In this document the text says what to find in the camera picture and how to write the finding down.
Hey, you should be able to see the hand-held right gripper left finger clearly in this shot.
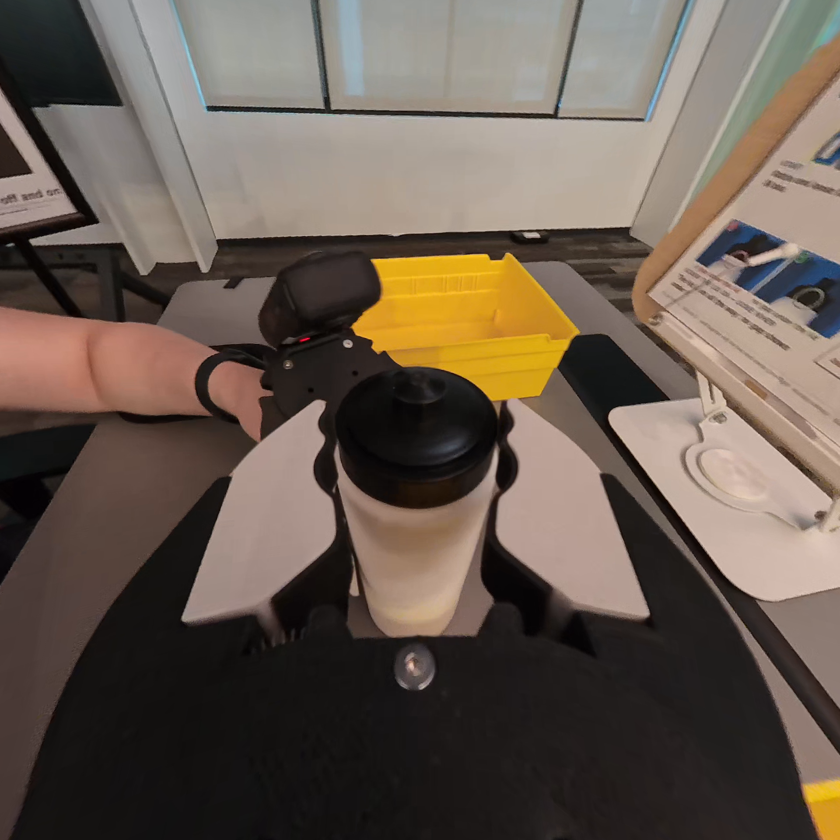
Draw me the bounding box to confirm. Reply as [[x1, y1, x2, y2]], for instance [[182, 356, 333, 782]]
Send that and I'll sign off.
[[180, 399, 355, 636]]

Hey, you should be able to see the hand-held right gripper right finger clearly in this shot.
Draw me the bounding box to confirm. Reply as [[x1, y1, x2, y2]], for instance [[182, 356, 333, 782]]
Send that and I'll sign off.
[[479, 397, 652, 636]]

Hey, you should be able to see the white plastic bottle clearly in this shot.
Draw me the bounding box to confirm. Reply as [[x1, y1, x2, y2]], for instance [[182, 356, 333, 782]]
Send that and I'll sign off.
[[336, 459, 497, 639]]

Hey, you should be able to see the black bottle lid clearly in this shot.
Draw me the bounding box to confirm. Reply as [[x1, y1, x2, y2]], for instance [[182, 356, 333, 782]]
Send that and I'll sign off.
[[335, 367, 501, 509]]

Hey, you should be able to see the yellow plastic bin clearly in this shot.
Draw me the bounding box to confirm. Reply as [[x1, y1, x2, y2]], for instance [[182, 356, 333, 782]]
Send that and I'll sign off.
[[804, 780, 840, 840], [351, 252, 581, 403]]

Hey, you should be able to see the person's left forearm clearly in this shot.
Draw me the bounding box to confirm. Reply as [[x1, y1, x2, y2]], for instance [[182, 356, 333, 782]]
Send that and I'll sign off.
[[0, 306, 221, 419]]

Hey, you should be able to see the person's left hand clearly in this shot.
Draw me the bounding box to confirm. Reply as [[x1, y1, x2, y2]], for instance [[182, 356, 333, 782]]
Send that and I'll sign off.
[[209, 362, 266, 441]]

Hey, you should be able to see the white stand base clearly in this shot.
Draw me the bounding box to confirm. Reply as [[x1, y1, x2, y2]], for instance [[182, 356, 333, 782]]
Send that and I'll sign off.
[[608, 397, 840, 603]]

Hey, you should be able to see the large glass window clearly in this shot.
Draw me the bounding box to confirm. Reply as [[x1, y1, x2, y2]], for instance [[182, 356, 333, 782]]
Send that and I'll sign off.
[[171, 0, 691, 122]]

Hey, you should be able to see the black framed sign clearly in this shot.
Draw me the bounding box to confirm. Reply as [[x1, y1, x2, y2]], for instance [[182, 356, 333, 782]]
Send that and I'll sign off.
[[0, 60, 101, 240]]

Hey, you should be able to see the instruction sheet on stand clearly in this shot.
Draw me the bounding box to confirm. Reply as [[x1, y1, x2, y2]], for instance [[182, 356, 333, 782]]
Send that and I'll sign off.
[[631, 36, 840, 490]]

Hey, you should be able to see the white stylus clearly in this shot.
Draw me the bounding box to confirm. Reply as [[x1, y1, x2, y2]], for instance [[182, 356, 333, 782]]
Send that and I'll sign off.
[[743, 243, 803, 268]]

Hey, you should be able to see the white paper sign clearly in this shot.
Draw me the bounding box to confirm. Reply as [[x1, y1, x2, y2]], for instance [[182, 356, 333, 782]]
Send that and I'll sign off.
[[646, 92, 840, 421]]

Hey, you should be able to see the metal stand bracket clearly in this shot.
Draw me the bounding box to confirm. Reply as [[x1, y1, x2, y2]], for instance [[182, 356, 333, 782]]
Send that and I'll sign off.
[[682, 371, 840, 534]]

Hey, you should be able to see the dark wall screen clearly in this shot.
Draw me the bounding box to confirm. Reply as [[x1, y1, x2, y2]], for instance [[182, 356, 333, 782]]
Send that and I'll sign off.
[[0, 0, 124, 108]]

